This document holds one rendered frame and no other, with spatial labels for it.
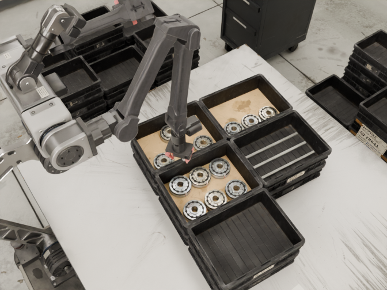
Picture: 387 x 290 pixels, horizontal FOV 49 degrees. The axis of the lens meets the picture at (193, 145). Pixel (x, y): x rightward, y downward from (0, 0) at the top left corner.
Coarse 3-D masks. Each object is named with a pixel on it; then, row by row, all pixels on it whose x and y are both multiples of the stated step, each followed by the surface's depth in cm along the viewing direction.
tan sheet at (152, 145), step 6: (156, 132) 217; (198, 132) 217; (204, 132) 217; (144, 138) 214; (150, 138) 215; (156, 138) 215; (186, 138) 215; (192, 138) 215; (144, 144) 212; (150, 144) 212; (156, 144) 212; (162, 144) 212; (144, 150) 210; (150, 150) 210; (156, 150) 210; (162, 150) 210; (150, 156) 208; (150, 162) 206; (162, 162) 206
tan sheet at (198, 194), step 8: (232, 168) 204; (232, 176) 201; (240, 176) 201; (168, 184) 198; (216, 184) 199; (224, 184) 199; (192, 192) 196; (200, 192) 196; (224, 192) 196; (176, 200) 193; (184, 200) 193; (200, 200) 193; (216, 200) 194
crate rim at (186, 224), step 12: (228, 144) 201; (192, 156) 196; (240, 156) 196; (168, 168) 192; (156, 180) 191; (168, 192) 184; (252, 192) 185; (228, 204) 181; (180, 216) 178; (204, 216) 178
